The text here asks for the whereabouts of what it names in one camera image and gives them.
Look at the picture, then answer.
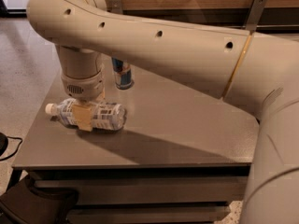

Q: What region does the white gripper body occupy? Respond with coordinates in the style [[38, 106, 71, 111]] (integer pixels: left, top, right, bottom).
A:
[[61, 73, 104, 101]]

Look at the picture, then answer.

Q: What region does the clear plastic water bottle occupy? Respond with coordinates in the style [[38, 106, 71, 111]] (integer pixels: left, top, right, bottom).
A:
[[45, 98, 125, 131]]

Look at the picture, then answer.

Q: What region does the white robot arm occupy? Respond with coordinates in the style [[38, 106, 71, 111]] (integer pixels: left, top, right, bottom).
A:
[[27, 0, 299, 224]]

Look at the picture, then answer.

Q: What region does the blue silver energy drink can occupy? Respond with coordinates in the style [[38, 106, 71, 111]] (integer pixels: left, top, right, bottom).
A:
[[112, 58, 133, 90]]

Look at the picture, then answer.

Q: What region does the black round object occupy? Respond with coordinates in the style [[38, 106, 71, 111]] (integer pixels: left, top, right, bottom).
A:
[[0, 133, 8, 156]]

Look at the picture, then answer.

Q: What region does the grey drawer cabinet table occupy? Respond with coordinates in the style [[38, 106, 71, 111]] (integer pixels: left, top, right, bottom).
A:
[[10, 58, 259, 224]]

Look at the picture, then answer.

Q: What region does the black bag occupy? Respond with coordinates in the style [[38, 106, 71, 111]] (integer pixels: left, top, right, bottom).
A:
[[0, 175, 78, 224]]

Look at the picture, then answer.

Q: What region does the black cable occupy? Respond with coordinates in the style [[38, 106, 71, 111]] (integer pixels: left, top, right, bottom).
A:
[[0, 135, 24, 162]]

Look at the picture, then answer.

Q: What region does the left metal wall bracket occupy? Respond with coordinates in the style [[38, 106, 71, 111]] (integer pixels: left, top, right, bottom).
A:
[[108, 0, 123, 14]]

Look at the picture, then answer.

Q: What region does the metal wall bracket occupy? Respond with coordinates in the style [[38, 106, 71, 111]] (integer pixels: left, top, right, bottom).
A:
[[108, 0, 123, 14], [243, 0, 268, 33]]

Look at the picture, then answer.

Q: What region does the right metal wall bracket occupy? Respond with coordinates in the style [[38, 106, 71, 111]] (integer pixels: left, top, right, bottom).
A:
[[243, 0, 268, 33]]

